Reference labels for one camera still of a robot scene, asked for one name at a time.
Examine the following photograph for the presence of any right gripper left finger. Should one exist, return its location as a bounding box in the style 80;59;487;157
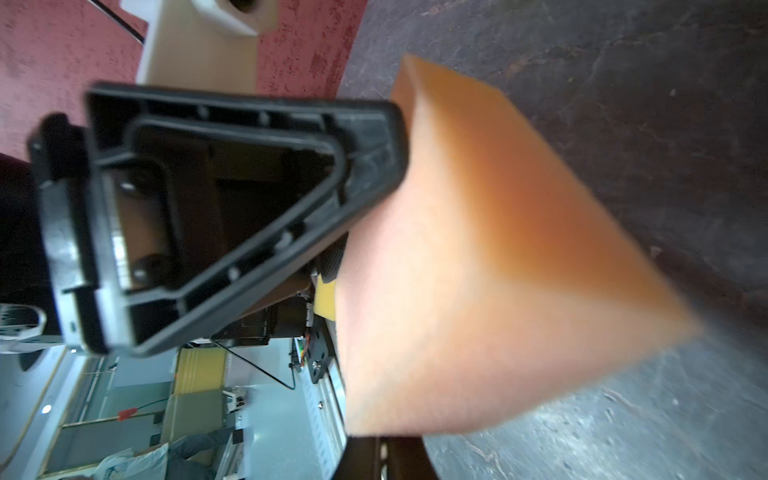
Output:
28;83;409;357

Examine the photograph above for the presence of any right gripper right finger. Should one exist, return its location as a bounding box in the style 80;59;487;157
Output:
332;437;439;480

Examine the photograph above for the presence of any salmon pink sponge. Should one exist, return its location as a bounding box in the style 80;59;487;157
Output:
335;56;697;436

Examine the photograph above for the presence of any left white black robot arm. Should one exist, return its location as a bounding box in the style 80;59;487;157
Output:
120;0;279;95

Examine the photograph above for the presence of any yellow sponge near left gripper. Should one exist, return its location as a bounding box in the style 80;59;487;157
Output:
313;275;336;321

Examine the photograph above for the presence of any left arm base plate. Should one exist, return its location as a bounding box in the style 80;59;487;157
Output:
304;317;334;384

